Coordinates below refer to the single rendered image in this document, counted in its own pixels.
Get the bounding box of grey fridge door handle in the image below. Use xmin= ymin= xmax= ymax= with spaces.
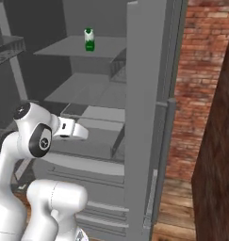
xmin=150 ymin=97 xmax=177 ymax=225

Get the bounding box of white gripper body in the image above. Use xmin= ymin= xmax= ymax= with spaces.
xmin=70 ymin=121 xmax=90 ymax=141

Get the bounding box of grey open fridge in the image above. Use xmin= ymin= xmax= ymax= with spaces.
xmin=0 ymin=0 xmax=171 ymax=241

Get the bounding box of green and white milk carton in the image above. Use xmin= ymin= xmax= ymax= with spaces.
xmin=84 ymin=27 xmax=96 ymax=53

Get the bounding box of dark brown wooden cabinet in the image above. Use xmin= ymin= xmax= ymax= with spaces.
xmin=190 ymin=40 xmax=229 ymax=241

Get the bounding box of grey fridge door with shelves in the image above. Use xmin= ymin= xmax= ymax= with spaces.
xmin=0 ymin=0 xmax=34 ymax=186

